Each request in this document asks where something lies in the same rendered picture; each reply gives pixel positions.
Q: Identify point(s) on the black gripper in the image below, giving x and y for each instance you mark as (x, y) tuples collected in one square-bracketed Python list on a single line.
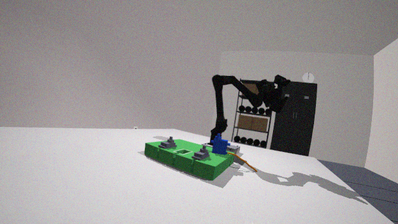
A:
[(277, 103)]

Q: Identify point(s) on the green rectangular deck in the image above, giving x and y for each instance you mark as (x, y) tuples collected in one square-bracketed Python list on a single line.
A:
[(194, 158)]

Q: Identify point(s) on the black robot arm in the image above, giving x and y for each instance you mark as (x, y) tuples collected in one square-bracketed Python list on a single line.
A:
[(264, 87)]

